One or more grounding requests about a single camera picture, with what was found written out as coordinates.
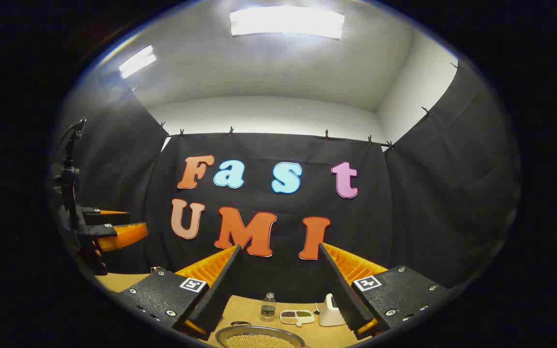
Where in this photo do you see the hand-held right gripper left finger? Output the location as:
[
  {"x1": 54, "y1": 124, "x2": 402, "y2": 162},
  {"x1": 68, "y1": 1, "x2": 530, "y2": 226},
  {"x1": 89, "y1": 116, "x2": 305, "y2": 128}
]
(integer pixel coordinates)
[{"x1": 114, "y1": 244, "x2": 241, "y2": 341}]

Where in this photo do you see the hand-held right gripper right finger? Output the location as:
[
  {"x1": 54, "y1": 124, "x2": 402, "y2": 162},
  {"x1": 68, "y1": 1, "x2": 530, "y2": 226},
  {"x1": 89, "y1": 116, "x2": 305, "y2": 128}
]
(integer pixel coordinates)
[{"x1": 317, "y1": 243, "x2": 454, "y2": 340}]

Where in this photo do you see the stainless steel pot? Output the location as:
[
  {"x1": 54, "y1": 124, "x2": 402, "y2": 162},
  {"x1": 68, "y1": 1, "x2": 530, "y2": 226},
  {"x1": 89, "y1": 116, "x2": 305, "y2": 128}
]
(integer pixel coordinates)
[{"x1": 215, "y1": 320, "x2": 307, "y2": 348}]

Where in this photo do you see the heap of soybeans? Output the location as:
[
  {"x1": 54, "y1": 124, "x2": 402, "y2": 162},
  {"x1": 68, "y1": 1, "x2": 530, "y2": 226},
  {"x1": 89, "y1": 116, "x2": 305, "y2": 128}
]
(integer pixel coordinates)
[{"x1": 225, "y1": 334, "x2": 296, "y2": 348}]

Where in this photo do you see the white toaster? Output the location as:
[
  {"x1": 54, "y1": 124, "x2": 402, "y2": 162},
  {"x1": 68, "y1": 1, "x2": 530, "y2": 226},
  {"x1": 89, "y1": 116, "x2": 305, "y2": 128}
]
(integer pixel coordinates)
[{"x1": 318, "y1": 293, "x2": 347, "y2": 327}]

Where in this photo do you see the white divided dish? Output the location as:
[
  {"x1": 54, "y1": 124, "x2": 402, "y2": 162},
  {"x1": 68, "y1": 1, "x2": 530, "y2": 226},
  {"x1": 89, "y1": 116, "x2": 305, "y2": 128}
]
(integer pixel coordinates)
[{"x1": 279, "y1": 309, "x2": 316, "y2": 327}]

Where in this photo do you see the clear plastic water bottle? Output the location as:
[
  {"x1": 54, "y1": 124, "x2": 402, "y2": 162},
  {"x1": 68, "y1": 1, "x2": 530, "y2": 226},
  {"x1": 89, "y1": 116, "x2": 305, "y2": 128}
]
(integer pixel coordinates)
[{"x1": 260, "y1": 292, "x2": 277, "y2": 322}]

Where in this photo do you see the narrow ceiling light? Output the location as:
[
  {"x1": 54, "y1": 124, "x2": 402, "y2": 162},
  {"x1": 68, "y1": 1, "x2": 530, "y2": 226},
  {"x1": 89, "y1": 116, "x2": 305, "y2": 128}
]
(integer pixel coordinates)
[{"x1": 118, "y1": 45, "x2": 157, "y2": 79}]

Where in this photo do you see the large ceiling light panel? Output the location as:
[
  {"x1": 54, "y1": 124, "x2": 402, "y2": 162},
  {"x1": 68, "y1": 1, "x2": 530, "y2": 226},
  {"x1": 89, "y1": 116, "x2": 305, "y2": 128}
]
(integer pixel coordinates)
[{"x1": 230, "y1": 6, "x2": 345, "y2": 40}]

